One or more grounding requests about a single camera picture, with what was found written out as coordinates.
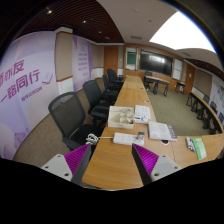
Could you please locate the large black wall screen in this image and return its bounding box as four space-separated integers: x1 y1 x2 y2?
140 50 173 76

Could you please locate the small white blue box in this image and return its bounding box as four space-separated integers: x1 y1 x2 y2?
134 116 149 124

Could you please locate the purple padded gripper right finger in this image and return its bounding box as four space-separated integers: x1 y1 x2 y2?
132 144 181 185

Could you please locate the blue white packet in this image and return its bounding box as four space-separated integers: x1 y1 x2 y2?
186 137 196 152

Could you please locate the white coiled cable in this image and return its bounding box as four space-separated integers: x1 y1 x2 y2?
85 133 115 146

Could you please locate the purple banner with chinese text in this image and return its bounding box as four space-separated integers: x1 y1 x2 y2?
0 31 58 160

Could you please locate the bright ceiling light panel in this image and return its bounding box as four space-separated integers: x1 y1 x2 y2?
149 12 216 53

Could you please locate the black mesh office chair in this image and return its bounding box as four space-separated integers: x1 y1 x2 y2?
83 80 110 126
48 92 103 150

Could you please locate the purple wall poster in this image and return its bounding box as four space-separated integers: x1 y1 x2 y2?
72 35 93 92

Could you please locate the white closed book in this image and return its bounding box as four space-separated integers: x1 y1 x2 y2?
148 121 177 141

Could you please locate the grey charger plug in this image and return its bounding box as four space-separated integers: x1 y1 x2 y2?
136 132 145 140

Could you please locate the white power strip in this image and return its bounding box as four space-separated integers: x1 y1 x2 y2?
113 132 144 146

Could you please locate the curved wooden table right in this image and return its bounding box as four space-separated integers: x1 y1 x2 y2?
186 92 224 134

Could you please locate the white paper stack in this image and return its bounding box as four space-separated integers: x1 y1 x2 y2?
134 105 151 120

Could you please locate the white open cardboard box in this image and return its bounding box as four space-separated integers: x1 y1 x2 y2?
108 106 134 129

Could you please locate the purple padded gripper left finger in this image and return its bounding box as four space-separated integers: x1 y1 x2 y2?
42 144 91 185

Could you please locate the nearest black mesh office chair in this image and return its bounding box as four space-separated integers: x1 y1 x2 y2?
48 92 103 150

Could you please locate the white whiteboard right of screen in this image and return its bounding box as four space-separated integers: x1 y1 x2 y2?
172 59 182 80

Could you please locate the wooden door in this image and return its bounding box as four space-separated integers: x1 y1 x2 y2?
104 46 118 72

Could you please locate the wooden desk at back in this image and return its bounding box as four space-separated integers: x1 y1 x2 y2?
144 75 170 96

